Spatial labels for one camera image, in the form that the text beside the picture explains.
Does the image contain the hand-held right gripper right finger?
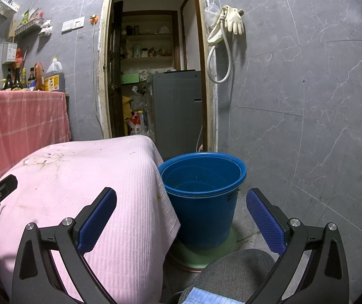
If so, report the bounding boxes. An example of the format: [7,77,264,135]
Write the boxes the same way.
[246,188,350,304]

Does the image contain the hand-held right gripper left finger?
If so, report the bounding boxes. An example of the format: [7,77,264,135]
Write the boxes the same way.
[12,187,118,304]

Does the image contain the blue plastic bucket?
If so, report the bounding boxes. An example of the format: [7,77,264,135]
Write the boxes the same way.
[158,152,247,250]

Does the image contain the pink cloth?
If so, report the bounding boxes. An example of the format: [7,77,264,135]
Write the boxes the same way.
[0,135,182,304]

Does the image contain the white peel scraps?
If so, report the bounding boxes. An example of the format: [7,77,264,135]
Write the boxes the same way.
[24,153,65,169]

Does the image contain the grey cushion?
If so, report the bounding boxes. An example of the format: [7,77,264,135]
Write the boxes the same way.
[181,249,276,304]

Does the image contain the red checked cloth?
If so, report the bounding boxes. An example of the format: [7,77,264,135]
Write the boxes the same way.
[0,89,72,181]

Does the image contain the green basin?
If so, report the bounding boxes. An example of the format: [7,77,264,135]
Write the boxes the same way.
[167,228,238,273]

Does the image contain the blue checked cloth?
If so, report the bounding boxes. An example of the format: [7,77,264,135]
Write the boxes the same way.
[177,287,246,304]

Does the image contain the dark bottle yellow label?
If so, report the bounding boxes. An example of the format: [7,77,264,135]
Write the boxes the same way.
[12,66,23,91]

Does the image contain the yellow bag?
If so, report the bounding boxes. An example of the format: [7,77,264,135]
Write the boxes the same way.
[122,96,132,134]

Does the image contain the large oil bottle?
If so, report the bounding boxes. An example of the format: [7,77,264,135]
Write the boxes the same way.
[44,58,66,92]

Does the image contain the grey washing machine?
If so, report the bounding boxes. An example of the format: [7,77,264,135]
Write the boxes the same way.
[146,70,202,161]

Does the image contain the green box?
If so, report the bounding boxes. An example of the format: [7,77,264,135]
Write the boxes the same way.
[121,73,140,85]

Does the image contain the dark wooden door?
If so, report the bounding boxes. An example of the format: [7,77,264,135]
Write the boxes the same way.
[108,0,125,138]

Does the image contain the white rag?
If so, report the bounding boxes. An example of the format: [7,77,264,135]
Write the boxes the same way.
[39,19,54,35]

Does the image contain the wooden shelving unit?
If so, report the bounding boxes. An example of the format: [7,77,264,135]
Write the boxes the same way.
[118,10,182,70]

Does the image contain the cream rubber gloves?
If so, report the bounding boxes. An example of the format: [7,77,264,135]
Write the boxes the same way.
[220,5,245,35]

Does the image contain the clear plastic bag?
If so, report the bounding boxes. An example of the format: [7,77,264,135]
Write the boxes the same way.
[205,0,219,29]

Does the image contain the wooden door frame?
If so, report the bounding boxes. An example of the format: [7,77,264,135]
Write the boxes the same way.
[97,0,219,153]

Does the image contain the wall shelf with packets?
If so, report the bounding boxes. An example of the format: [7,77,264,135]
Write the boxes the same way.
[14,8,44,37]

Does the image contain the white wall basket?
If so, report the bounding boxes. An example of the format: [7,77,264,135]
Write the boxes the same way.
[0,0,21,18]

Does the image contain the white hose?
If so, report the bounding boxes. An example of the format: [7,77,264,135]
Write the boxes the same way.
[207,8,232,84]

